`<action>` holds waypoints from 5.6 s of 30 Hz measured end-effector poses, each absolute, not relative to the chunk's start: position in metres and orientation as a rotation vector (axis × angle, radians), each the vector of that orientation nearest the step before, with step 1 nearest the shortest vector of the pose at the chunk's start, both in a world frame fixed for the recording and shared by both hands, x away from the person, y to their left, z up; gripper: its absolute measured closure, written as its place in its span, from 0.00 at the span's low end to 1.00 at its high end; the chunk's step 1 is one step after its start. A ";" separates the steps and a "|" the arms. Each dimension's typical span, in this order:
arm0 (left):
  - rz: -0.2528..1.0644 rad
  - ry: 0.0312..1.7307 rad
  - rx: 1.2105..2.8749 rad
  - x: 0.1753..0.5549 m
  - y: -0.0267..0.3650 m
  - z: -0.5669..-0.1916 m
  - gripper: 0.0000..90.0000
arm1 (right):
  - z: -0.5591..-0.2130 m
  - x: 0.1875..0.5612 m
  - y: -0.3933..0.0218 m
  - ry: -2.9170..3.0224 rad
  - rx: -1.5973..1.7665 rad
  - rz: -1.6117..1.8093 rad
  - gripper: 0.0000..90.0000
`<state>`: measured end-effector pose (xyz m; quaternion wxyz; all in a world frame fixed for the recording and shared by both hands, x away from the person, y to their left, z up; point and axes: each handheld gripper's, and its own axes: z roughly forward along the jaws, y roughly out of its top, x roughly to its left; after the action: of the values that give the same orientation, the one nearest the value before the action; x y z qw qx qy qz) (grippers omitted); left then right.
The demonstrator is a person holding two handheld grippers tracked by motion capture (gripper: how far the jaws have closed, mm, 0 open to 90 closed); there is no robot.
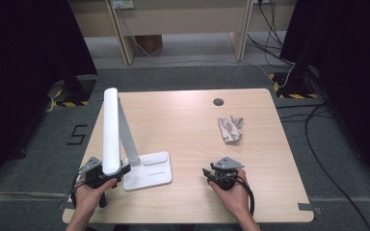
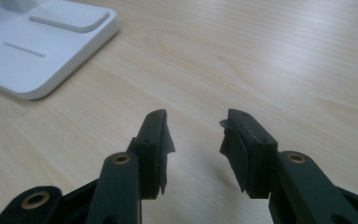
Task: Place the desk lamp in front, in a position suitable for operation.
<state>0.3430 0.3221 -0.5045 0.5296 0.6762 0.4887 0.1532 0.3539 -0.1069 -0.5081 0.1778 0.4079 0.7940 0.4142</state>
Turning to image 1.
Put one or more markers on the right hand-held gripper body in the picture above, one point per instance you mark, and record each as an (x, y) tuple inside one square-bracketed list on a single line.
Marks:
[(226, 178)]

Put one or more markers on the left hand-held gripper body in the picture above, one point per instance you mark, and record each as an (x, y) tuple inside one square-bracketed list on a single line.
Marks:
[(93, 179)]

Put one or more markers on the white desk lamp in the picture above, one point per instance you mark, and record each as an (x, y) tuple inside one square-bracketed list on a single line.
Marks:
[(147, 170)]

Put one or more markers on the beige cloth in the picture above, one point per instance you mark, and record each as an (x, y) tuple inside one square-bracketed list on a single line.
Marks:
[(229, 129)]

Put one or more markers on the person's left hand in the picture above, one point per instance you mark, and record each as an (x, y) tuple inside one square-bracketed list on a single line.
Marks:
[(88, 197)]

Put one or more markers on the person's right hand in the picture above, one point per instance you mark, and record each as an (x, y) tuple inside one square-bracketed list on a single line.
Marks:
[(232, 197)]

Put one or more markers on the grey tape piece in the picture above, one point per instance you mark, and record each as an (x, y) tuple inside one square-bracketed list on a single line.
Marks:
[(65, 205), (308, 208)]

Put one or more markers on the round grey table grommet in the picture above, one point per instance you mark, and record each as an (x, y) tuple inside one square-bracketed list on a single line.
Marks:
[(218, 102)]

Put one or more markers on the black stand with striped base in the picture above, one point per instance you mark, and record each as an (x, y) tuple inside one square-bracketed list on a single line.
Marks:
[(294, 88), (74, 93)]

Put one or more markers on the dark curtain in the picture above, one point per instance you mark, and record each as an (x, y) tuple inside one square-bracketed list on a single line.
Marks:
[(356, 64), (19, 80)]

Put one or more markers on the brown cardboard box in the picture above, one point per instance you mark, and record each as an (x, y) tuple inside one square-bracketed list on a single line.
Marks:
[(149, 43)]

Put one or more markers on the beige desk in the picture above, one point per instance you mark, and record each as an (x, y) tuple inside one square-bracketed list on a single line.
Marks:
[(179, 22)]

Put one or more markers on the white power outlet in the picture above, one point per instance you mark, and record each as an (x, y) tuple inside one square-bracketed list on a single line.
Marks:
[(122, 4)]

